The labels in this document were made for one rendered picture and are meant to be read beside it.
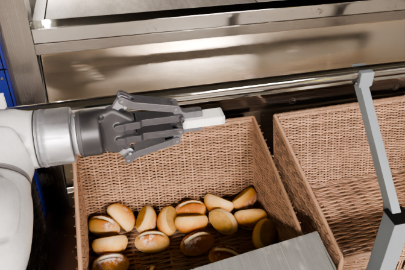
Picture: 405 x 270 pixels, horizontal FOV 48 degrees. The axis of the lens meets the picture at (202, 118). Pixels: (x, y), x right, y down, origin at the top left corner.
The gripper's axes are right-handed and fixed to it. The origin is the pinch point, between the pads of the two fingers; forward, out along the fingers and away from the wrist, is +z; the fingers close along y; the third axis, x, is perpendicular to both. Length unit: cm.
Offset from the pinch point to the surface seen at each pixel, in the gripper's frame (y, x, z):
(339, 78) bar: 3.7, -13.7, 32.4
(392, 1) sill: 3, -52, 68
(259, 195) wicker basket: 58, -37, 27
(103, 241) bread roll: 55, -27, -22
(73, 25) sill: 2, -51, -22
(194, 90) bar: 2.8, -13.8, 1.6
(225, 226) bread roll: 57, -27, 13
